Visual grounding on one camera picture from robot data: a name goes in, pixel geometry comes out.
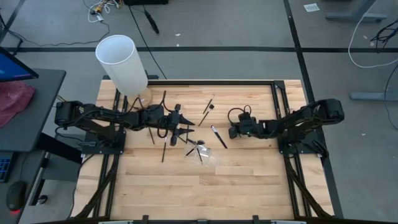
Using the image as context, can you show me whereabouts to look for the black aluminium table frame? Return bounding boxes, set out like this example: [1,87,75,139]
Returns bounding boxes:
[70,74,336,224]

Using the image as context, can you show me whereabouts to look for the black computer mouse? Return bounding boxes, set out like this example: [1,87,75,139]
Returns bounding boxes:
[5,179,28,212]

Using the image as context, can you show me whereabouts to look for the black desk base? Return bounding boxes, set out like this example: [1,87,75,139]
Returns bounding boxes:
[29,132,84,207]

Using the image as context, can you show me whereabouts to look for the dark grey desk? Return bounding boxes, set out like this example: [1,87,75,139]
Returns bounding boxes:
[0,68,67,153]

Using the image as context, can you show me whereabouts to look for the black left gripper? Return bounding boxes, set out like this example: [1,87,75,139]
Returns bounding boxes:
[160,105,195,146]

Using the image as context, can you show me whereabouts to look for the clear acrylic three-compartment organizer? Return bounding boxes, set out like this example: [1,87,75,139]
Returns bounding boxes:
[183,138,219,168]

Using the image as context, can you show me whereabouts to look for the white paper sheet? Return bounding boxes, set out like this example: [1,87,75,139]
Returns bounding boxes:
[303,2,321,13]

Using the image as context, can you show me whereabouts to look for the white and yellow cable bundle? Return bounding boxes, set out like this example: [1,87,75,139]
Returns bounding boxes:
[81,0,121,24]

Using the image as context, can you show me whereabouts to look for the keyboard with blue keys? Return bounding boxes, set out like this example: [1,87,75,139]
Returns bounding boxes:
[0,156,14,184]

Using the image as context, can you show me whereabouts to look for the black brush silver ferrule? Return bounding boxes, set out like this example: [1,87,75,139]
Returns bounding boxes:
[160,136,168,164]
[210,124,229,150]

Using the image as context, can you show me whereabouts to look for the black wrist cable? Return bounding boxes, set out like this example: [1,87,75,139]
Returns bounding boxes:
[226,105,253,126]
[156,90,175,139]

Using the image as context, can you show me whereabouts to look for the black box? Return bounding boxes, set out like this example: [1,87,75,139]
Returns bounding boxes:
[123,0,170,6]

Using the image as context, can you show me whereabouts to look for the long black floor cable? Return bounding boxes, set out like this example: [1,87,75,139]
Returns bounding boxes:
[127,4,168,80]

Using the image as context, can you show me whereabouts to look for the white floor cable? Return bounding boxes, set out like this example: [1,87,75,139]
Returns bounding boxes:
[347,0,398,69]

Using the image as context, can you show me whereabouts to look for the black cable cluster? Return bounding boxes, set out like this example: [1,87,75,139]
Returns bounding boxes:
[369,18,398,53]

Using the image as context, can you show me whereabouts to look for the computer monitor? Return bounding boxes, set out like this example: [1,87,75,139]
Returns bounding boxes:
[0,45,40,83]

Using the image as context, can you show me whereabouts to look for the thin black makeup brush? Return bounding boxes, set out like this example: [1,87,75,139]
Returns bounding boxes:
[203,94,216,115]

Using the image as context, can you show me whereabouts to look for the white cylinder lamp wooden base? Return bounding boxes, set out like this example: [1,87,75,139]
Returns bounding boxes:
[95,34,154,110]

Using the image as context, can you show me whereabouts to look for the pink cloth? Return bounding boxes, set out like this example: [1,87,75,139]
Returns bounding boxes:
[0,80,37,128]

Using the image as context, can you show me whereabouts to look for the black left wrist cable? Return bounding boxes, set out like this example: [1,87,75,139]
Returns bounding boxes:
[156,90,175,139]

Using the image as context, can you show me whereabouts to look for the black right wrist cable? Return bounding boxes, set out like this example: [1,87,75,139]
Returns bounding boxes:
[226,105,253,126]

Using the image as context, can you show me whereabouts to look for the black stick-shaped device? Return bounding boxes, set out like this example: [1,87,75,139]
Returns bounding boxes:
[144,10,160,35]

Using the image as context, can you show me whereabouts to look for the thin black floor cable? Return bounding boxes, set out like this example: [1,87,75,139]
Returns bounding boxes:
[0,21,111,48]

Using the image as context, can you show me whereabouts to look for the curved black floor cable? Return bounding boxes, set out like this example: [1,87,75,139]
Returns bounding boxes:
[384,63,398,131]

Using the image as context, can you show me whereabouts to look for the grey desk foot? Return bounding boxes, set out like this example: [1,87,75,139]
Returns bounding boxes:
[325,0,388,23]
[349,91,398,101]

